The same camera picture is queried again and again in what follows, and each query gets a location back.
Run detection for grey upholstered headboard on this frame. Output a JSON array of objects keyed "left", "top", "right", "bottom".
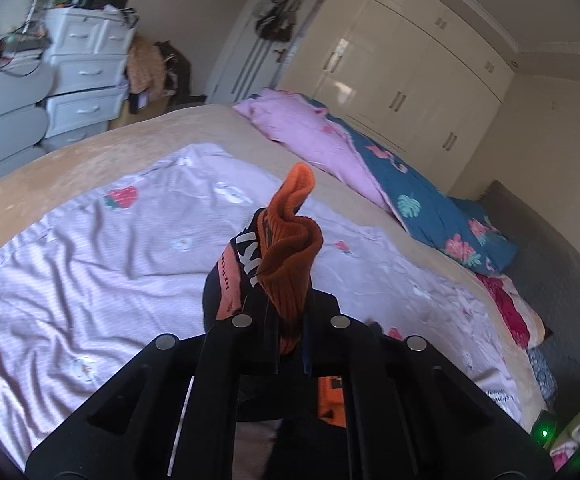
[{"left": 479, "top": 179, "right": 580, "bottom": 413}]

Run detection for white door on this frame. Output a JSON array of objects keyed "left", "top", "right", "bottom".
[{"left": 204, "top": 0, "right": 339, "bottom": 107}]

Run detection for pink and blue floral quilt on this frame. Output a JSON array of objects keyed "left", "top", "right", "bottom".
[{"left": 232, "top": 87, "right": 521, "bottom": 277}]

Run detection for lilac printed bed sheet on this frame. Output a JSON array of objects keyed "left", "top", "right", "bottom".
[{"left": 0, "top": 142, "right": 527, "bottom": 472}]

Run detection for cream wardrobe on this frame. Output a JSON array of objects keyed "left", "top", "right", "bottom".
[{"left": 276, "top": 0, "right": 517, "bottom": 197}]

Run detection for desk clutter with cables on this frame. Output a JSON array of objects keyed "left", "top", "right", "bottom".
[{"left": 0, "top": 19, "right": 52, "bottom": 77}]

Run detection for blue white patterned pillow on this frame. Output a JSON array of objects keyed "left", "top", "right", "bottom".
[{"left": 526, "top": 346, "right": 559, "bottom": 404}]

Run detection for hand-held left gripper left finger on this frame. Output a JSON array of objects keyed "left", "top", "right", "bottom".
[{"left": 25, "top": 305, "right": 280, "bottom": 480}]

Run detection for beige orange clothes pile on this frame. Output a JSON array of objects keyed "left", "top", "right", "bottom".
[{"left": 126, "top": 35, "right": 172, "bottom": 107}]

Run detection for red floral pillow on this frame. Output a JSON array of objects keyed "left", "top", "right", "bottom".
[{"left": 475, "top": 272, "right": 554, "bottom": 352}]

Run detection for black bag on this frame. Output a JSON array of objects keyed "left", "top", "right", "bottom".
[{"left": 156, "top": 40, "right": 194, "bottom": 107}]

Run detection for green lit device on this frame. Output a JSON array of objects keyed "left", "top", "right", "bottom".
[{"left": 530, "top": 409, "right": 559, "bottom": 449}]

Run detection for grey desk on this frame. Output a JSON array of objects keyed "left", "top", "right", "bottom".
[{"left": 0, "top": 59, "right": 57, "bottom": 197}]

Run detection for black garment with orange trim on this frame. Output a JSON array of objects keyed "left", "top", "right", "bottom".
[{"left": 202, "top": 162, "right": 352, "bottom": 480}]

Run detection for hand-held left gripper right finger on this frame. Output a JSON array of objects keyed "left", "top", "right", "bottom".
[{"left": 301, "top": 291, "right": 557, "bottom": 480}]

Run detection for white drawer chest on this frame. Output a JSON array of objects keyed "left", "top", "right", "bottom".
[{"left": 41, "top": 5, "right": 139, "bottom": 144}]

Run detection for bags hanging on door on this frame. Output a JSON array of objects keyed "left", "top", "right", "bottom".
[{"left": 254, "top": 0, "right": 304, "bottom": 44}]

